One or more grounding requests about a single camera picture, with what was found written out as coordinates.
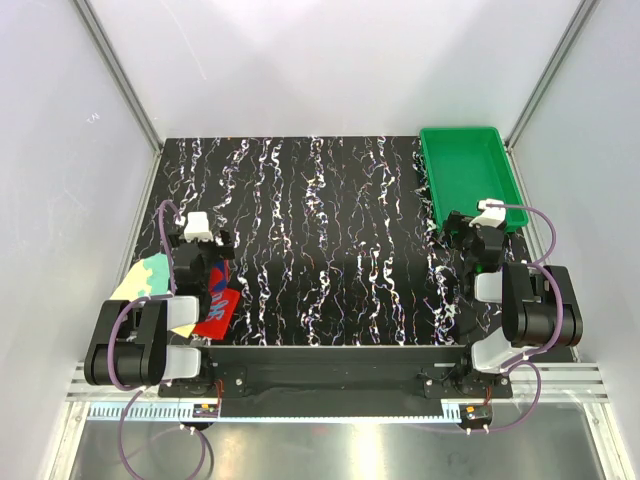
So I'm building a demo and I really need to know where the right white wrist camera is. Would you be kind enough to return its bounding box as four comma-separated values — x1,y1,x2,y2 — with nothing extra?
470,198,507,230

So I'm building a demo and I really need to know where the red and blue towel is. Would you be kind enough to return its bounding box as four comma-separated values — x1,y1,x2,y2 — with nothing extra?
192,260,241,341

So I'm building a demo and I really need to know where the green plastic bin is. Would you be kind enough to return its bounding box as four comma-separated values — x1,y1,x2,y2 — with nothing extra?
420,126,522,232

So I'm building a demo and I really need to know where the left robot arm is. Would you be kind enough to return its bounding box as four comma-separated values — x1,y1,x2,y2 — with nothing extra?
83,230,240,396

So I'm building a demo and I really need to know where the yellow and green towel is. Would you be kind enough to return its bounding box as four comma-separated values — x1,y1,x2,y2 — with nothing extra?
109,253,200,338

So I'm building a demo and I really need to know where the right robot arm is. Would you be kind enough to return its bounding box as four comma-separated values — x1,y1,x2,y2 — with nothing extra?
439,199,584,397

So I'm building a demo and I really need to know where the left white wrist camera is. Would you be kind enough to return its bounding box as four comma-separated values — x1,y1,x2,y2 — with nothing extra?
183,211,213,243

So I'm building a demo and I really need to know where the aluminium rail frame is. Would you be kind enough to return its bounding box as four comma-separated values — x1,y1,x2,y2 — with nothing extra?
64,362,610,401

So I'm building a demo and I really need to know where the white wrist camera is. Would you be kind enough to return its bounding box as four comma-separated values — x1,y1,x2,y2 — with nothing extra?
183,211,213,243
470,198,507,230

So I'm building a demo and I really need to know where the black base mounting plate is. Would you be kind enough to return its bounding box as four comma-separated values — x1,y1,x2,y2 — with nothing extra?
159,346,513,422

